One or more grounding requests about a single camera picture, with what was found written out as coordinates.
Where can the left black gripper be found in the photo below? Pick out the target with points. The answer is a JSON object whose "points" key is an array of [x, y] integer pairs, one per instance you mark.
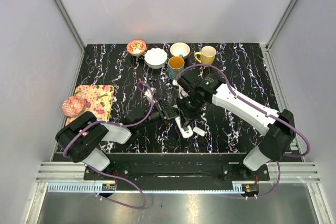
{"points": [[167, 112]]}

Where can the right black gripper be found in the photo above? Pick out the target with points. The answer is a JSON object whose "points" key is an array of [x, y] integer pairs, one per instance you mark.
{"points": [[187, 117]]}

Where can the white battery cover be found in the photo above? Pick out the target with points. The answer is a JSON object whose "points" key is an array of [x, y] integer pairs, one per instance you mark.
{"points": [[199, 131]]}

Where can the white remote control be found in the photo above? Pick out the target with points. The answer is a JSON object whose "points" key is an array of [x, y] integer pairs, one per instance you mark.
{"points": [[187, 131]]}

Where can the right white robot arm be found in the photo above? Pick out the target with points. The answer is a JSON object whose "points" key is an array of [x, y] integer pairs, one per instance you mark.
{"points": [[275, 127]]}

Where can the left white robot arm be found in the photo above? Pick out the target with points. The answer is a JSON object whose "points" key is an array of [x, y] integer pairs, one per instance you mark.
{"points": [[81, 138]]}

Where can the blue mug orange inside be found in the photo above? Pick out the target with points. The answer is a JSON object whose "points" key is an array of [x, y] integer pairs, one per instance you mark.
{"points": [[175, 65]]}

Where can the white scalloped bowl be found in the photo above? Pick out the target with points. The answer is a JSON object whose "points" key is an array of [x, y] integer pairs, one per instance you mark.
{"points": [[155, 58]]}

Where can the yellow mug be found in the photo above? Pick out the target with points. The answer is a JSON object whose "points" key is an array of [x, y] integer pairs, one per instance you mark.
{"points": [[206, 55]]}

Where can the cream round bowl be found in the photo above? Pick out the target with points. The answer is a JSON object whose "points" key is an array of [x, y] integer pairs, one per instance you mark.
{"points": [[180, 49]]}

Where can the floral rectangular tray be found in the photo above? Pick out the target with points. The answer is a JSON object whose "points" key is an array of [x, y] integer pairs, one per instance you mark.
{"points": [[98, 99]]}

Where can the orange floral small bowl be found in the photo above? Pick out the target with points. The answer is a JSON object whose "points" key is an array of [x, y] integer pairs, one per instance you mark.
{"points": [[136, 47]]}

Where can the red patterned bowl on tray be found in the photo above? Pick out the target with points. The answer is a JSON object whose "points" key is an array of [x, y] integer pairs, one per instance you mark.
{"points": [[73, 106]]}

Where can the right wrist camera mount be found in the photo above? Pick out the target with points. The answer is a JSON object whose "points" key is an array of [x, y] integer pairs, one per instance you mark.
{"points": [[181, 92]]}

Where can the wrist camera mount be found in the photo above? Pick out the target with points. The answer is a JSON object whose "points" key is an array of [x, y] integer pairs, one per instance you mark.
{"points": [[181, 92], [149, 94]]}

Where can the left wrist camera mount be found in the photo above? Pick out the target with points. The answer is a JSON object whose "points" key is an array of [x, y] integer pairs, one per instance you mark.
{"points": [[149, 94]]}

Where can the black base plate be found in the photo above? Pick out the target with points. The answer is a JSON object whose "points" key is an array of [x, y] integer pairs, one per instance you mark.
{"points": [[179, 173]]}

